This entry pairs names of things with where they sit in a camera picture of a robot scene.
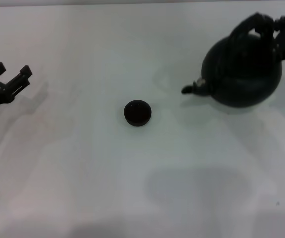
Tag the black round teapot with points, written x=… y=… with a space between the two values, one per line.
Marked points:
x=241 y=77

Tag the small dark teacup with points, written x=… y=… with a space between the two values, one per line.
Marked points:
x=137 y=114

